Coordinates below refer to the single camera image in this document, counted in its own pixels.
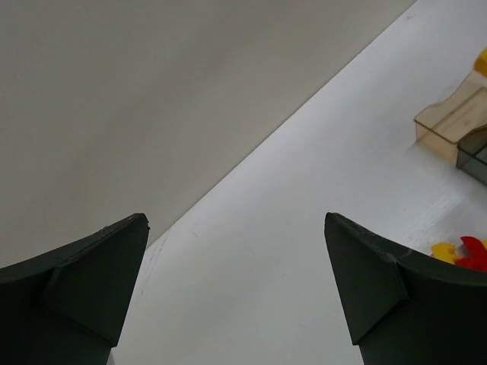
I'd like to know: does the yellow curved lego brick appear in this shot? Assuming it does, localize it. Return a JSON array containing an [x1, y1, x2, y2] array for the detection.
[[473, 48, 487, 78]]

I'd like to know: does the red lego brick cluster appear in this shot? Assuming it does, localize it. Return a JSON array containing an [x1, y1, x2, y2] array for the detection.
[[455, 236, 486, 272]]

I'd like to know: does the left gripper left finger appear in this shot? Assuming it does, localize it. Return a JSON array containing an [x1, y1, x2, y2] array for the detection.
[[1, 213, 149, 364]]

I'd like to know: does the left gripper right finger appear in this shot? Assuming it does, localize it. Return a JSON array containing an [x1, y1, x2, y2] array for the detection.
[[324, 212, 486, 364]]

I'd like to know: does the yellow lego brick left cluster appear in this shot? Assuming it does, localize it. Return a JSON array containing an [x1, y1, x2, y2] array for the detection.
[[431, 243, 461, 265]]

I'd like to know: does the grey transparent container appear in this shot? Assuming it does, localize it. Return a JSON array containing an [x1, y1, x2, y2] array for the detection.
[[456, 126, 487, 186]]

